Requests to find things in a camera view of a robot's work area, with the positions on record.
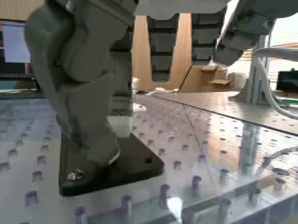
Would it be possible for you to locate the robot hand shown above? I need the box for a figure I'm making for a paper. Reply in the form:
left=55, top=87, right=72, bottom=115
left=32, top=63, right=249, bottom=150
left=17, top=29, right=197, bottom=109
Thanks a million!
left=24, top=0, right=298, bottom=167

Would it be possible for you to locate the cardboard panel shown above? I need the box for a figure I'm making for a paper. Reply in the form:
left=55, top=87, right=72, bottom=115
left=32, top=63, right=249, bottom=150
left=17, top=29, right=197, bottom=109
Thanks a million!
left=132, top=13, right=233, bottom=94

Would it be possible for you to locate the black plate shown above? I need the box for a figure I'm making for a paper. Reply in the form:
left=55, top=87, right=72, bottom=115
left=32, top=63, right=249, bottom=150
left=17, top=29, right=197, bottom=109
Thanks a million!
left=57, top=132, right=166, bottom=197

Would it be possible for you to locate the small silver screw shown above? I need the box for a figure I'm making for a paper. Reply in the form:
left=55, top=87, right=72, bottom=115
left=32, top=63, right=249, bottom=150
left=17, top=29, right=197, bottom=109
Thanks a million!
left=65, top=168, right=87, bottom=182

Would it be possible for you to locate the clear box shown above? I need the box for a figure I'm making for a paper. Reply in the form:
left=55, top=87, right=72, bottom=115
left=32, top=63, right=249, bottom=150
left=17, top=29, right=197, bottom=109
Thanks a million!
left=0, top=92, right=298, bottom=224

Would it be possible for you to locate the black screen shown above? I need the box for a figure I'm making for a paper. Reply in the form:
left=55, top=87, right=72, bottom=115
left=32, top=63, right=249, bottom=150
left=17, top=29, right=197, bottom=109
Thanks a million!
left=276, top=69, right=298, bottom=93

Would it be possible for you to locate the grey metal post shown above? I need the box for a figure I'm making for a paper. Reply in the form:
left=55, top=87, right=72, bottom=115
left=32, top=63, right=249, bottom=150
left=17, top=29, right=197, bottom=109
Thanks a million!
left=229, top=33, right=273, bottom=105

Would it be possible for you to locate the white cable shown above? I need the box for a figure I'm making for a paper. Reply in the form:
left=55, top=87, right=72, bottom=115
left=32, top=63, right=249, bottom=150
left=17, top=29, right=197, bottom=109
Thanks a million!
left=252, top=46, right=298, bottom=121

